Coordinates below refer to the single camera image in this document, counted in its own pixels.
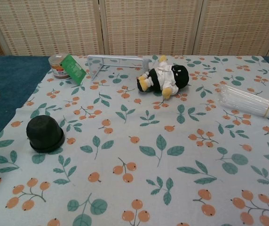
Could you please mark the black round bowl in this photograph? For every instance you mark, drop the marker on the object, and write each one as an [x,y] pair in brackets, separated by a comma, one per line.
[42,128]

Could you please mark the clear jar with orange label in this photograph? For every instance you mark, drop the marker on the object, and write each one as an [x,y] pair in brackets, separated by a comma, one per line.
[55,68]

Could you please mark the green card packet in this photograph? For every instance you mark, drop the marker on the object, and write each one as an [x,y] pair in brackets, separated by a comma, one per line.
[74,69]

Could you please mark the silver metal rack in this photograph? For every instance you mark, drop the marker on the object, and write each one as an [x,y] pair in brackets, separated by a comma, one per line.
[115,62]

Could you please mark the floral tablecloth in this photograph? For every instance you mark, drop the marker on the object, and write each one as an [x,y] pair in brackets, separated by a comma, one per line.
[148,141]

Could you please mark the black white penguin plush toy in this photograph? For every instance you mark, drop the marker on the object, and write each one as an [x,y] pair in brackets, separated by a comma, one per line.
[162,76]

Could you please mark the bundle of clear straws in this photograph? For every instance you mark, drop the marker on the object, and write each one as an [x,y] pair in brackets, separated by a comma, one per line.
[249,101]

